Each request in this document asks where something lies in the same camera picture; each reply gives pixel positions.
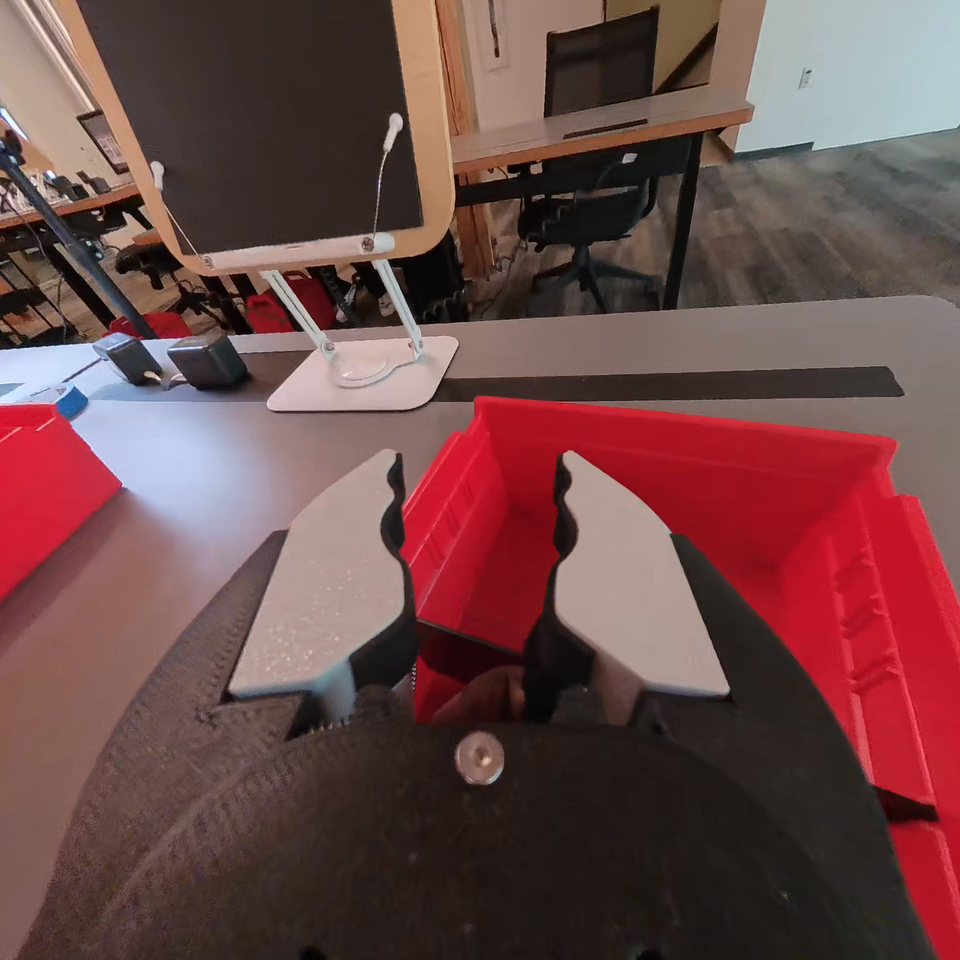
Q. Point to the black tripod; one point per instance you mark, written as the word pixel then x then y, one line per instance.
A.
pixel 67 240

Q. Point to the black office chair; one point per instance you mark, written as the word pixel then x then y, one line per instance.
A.
pixel 600 60

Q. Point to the white tablet stand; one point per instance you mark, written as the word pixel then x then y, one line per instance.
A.
pixel 420 375

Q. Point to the red plastic bin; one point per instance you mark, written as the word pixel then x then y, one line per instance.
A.
pixel 45 495

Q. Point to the blue tape roll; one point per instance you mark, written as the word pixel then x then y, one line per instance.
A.
pixel 73 405

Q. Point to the black board with wooden rim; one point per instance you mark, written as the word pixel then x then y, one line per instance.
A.
pixel 247 112

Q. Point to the black power adapter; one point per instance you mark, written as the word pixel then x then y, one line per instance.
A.
pixel 127 358
pixel 206 360

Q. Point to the black divider panel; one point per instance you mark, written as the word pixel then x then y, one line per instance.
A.
pixel 465 649

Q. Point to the red tote bag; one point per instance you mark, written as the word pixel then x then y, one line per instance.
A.
pixel 289 304

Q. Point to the wooden desk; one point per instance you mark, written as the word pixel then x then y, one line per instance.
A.
pixel 600 124

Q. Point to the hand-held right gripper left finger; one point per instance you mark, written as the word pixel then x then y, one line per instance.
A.
pixel 330 592

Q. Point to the framed wall picture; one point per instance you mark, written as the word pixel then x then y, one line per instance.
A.
pixel 105 142

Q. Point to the red bin with black divider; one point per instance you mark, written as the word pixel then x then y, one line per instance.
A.
pixel 675 480

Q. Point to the black tape strip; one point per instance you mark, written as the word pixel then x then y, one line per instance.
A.
pixel 675 384

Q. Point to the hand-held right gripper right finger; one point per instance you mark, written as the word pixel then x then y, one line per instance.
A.
pixel 630 592

